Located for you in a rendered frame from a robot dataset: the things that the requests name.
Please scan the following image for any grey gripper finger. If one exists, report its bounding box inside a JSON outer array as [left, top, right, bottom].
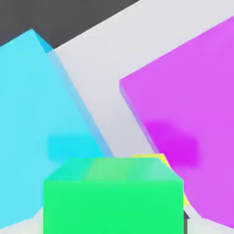
[[183, 209, 190, 234]]

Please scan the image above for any small green cube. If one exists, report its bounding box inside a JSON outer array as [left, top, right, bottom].
[[43, 156, 185, 234]]

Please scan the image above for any small yellow cube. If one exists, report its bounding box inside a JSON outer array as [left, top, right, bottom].
[[129, 153, 191, 207]]

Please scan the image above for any large magenta box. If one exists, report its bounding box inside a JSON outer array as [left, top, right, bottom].
[[119, 16, 234, 229]]

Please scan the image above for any large cyan box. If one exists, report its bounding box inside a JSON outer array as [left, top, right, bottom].
[[0, 28, 114, 229]]

